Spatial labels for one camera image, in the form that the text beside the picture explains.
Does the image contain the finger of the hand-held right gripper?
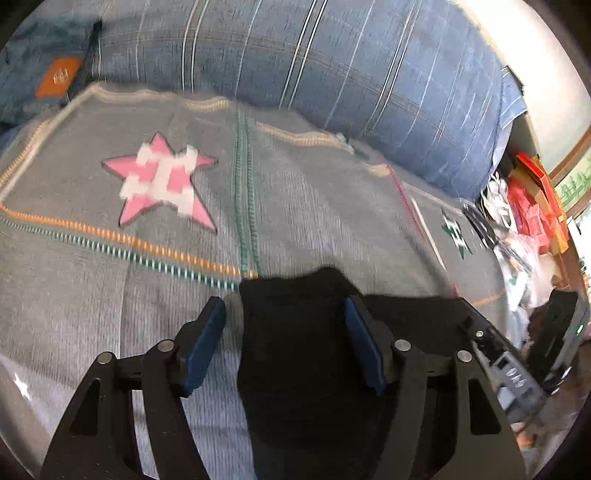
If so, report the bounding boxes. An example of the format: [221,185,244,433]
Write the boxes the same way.
[457,300,513,356]

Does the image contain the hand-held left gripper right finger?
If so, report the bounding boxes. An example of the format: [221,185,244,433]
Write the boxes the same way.
[344,295,527,480]

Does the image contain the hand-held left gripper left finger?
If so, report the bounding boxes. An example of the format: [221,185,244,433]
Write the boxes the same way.
[39,296,227,480]

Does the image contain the black pants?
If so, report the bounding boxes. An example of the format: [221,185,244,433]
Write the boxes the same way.
[238,267,472,480]

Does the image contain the clear plastic bag pile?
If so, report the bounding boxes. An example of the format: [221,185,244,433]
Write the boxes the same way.
[492,231,564,324]

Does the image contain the red and orange boxes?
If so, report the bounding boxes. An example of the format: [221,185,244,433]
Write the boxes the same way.
[508,164,571,254]

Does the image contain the red packets bag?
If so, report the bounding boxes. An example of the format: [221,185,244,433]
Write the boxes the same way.
[508,185,559,241]

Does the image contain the white plastic bag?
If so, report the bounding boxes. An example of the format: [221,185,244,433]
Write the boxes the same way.
[480,173,513,222]

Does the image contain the framed bamboo picture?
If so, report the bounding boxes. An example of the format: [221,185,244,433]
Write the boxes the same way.
[549,138,591,217]

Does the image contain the long red box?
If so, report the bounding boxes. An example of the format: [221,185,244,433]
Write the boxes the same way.
[515,152,566,217]

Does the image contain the grey star print bedsheet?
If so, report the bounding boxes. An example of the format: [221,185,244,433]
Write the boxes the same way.
[0,83,522,480]

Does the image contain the blue striped bolster pillow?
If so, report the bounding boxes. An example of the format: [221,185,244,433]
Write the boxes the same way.
[90,0,529,201]

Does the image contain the blue jeans with orange label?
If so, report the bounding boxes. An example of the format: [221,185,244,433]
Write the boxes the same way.
[0,18,102,134]

